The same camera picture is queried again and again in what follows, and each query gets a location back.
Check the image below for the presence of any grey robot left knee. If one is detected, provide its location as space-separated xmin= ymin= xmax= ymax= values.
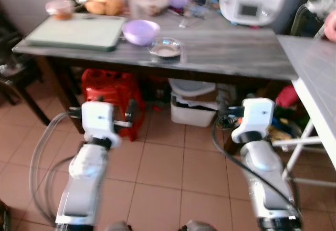
xmin=105 ymin=220 xmax=132 ymax=231

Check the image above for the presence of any pink round plastic object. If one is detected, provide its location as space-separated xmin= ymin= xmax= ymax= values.
xmin=324 ymin=9 xmax=336 ymax=43

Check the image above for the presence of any glass container with pink lid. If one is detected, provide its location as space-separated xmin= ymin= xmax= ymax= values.
xmin=45 ymin=0 xmax=75 ymax=20

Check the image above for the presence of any white kitchen machine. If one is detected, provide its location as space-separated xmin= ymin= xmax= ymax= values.
xmin=219 ymin=0 xmax=305 ymax=35

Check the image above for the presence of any grey robot right knee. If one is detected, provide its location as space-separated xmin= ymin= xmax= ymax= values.
xmin=181 ymin=220 xmax=216 ymax=231

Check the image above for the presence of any clear plastic food box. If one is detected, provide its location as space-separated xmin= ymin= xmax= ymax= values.
xmin=142 ymin=0 xmax=170 ymax=16

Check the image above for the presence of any large purple bowl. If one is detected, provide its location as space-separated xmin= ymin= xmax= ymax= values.
xmin=122 ymin=19 xmax=161 ymax=46

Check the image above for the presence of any blue yellow patterned cloth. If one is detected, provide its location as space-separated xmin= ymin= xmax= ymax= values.
xmin=268 ymin=113 xmax=305 ymax=142

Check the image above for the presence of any pale green cutting board tray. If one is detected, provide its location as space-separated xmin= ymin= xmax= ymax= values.
xmin=25 ymin=14 xmax=128 ymax=52

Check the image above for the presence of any white folding table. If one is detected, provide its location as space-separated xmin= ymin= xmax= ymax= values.
xmin=270 ymin=34 xmax=336 ymax=190

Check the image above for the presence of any red plastic stool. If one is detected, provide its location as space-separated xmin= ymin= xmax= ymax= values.
xmin=80 ymin=68 xmax=146 ymax=141

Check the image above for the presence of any red bag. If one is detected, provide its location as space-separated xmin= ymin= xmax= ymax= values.
xmin=276 ymin=86 xmax=300 ymax=108

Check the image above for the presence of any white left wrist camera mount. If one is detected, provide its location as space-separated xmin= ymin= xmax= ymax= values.
xmin=81 ymin=101 xmax=121 ymax=149

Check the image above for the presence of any white plastic bin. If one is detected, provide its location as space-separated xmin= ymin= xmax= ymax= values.
xmin=168 ymin=79 xmax=218 ymax=128

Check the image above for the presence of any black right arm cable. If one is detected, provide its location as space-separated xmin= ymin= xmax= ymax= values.
xmin=211 ymin=113 xmax=304 ymax=224

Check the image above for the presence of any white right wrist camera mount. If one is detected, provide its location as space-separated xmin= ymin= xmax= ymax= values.
xmin=231 ymin=98 xmax=276 ymax=143

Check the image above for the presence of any dark wooden chair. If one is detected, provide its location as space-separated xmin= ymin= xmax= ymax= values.
xmin=0 ymin=16 xmax=53 ymax=127

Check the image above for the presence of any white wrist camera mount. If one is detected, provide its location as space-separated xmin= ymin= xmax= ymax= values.
xmin=81 ymin=101 xmax=121 ymax=149
xmin=231 ymin=98 xmax=276 ymax=143

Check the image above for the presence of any round metal plate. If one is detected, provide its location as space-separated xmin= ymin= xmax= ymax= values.
xmin=147 ymin=37 xmax=183 ymax=59

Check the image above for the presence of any grey robot knee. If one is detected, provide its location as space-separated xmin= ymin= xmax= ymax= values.
xmin=181 ymin=220 xmax=216 ymax=231
xmin=105 ymin=220 xmax=132 ymax=231

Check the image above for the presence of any black chair backrest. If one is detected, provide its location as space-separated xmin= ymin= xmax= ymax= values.
xmin=290 ymin=3 xmax=329 ymax=37

